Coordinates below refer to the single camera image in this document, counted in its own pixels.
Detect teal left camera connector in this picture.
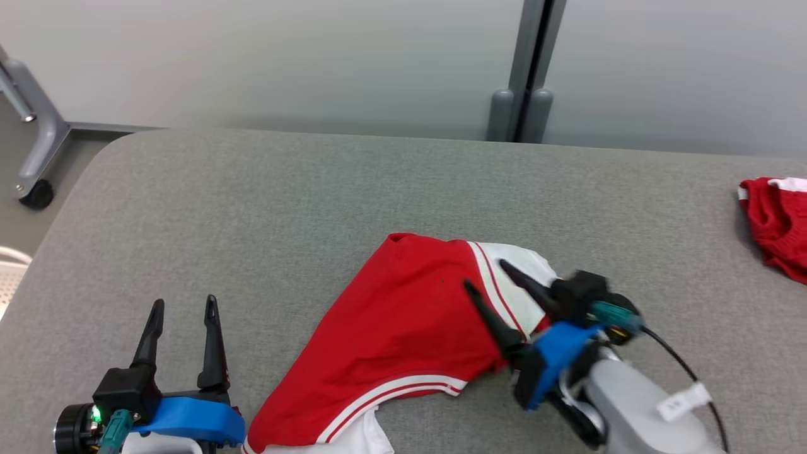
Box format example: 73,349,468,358
96,409,134,454

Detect red white basketball jersey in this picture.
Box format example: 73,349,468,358
243,232,562,454

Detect red shorts with white stripe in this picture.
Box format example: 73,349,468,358
738,177,807,284

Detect grey metal frame leg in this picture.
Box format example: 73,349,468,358
0,44,71,211

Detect grey partition post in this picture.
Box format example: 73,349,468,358
487,0,568,144

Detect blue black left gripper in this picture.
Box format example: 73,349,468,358
54,294,247,454

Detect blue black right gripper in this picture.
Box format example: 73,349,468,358
463,259,607,412

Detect teal right camera connector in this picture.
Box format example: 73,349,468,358
589,301,646,336

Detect teal camera connector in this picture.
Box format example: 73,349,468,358
589,301,646,336
96,409,134,454

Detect white perforated basket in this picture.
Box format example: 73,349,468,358
0,246,32,322

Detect black right camera cable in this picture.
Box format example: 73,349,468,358
640,325,730,454

